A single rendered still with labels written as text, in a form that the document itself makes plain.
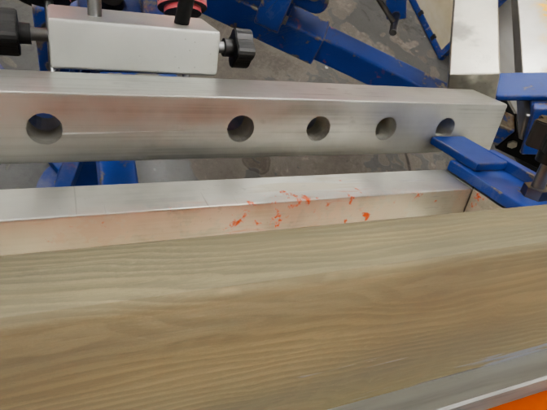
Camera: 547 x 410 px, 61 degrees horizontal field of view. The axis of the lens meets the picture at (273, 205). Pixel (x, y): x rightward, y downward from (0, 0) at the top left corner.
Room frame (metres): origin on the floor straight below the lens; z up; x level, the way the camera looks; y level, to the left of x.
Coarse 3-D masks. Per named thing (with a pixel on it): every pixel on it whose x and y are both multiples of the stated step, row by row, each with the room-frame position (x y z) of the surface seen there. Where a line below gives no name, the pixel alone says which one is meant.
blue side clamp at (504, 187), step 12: (504, 156) 0.36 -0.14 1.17; (456, 168) 0.33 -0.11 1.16; (468, 168) 0.33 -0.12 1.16; (516, 168) 0.34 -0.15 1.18; (528, 168) 0.35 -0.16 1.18; (468, 180) 0.32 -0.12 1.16; (480, 180) 0.31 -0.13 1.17; (492, 180) 0.32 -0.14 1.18; (504, 180) 0.32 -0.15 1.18; (516, 180) 0.33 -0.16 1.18; (528, 180) 0.33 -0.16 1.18; (492, 192) 0.30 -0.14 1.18; (504, 192) 0.30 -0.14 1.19; (516, 192) 0.31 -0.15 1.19; (504, 204) 0.29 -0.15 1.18; (516, 204) 0.29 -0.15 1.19; (528, 204) 0.29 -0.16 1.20; (540, 204) 0.30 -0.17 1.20
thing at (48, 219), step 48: (0, 192) 0.09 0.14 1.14; (48, 192) 0.11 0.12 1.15; (96, 192) 0.12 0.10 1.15; (144, 192) 0.14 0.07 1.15; (192, 192) 0.16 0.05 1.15; (240, 192) 0.18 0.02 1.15; (288, 192) 0.20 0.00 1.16; (336, 192) 0.23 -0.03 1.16; (384, 192) 0.25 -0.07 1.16; (432, 192) 0.28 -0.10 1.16; (480, 192) 0.31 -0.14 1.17; (0, 240) 0.07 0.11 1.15; (48, 240) 0.08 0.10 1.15; (96, 240) 0.10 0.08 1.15; (144, 240) 0.12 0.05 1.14
